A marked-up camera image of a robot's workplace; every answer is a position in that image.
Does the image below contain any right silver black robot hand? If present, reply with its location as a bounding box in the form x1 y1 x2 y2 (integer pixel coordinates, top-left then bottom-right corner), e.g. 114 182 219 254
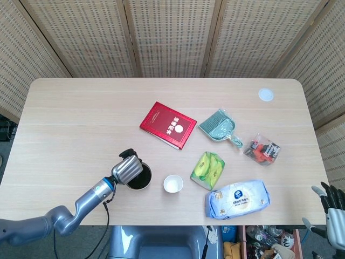
301 181 345 250

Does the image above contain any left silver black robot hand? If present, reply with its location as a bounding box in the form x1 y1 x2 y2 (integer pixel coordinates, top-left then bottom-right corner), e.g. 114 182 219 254
111 148 144 186

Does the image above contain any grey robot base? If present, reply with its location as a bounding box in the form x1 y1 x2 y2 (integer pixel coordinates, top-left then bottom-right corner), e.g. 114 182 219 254
107 225 224 259

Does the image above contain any cup of black coffee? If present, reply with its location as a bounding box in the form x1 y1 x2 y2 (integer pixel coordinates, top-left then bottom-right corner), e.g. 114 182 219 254
126 161 153 192

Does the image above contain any small white paper cup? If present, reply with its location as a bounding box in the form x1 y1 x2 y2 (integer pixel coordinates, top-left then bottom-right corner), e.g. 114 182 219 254
163 174 184 194

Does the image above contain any red hardcover book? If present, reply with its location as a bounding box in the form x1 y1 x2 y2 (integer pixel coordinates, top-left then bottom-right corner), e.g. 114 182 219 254
139 101 198 151

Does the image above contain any red crate of clutter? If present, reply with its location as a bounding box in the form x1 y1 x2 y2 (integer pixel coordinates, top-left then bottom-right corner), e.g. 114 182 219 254
238 225 304 259

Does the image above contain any green yellow snack pack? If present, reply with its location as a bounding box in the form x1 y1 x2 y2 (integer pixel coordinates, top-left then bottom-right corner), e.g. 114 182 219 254
190 151 226 191

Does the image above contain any blue white wet wipes pack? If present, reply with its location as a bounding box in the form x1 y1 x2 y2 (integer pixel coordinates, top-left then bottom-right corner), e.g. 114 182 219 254
205 179 272 220

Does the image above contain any clear bag red black item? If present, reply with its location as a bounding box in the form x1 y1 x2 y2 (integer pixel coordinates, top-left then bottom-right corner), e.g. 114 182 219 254
243 132 281 168

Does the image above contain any green dustpan brush set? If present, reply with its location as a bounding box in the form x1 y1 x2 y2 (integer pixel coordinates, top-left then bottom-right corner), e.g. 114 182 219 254
198 108 244 148

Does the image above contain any blue package under table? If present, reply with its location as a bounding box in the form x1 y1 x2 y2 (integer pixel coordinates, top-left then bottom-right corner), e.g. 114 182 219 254
221 225 238 242

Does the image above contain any white perforated round plate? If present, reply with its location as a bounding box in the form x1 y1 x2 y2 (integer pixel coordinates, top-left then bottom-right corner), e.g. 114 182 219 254
206 226 218 245

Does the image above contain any yellow cloth bag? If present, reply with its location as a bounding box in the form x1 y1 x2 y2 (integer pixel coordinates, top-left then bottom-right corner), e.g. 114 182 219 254
223 241 242 259

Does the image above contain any woven bamboo folding screen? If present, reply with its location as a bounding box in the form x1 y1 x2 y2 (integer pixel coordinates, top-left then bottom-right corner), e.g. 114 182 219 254
0 0 345 206

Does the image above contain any white round desk grommet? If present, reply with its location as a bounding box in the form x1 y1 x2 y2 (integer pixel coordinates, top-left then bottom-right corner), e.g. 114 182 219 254
258 88 275 103

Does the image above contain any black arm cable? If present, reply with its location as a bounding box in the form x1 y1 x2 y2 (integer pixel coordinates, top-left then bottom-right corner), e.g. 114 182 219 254
52 188 117 259

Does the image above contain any black power strip with cables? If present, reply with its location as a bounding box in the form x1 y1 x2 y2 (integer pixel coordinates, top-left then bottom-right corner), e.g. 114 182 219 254
0 114 17 143

